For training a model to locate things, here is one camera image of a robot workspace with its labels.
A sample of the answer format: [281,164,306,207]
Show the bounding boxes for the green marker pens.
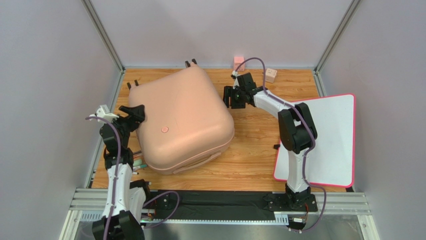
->
[132,159,148,175]

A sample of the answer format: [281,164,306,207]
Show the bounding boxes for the pink suitcase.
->
[128,61,235,175]

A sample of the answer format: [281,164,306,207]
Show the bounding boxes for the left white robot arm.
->
[86,104,149,240]

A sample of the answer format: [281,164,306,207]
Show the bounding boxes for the white board pink edge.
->
[272,93,357,188]

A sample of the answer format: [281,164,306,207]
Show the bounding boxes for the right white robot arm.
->
[223,71,318,211]

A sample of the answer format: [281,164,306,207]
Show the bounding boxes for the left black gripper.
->
[110,106,147,148]

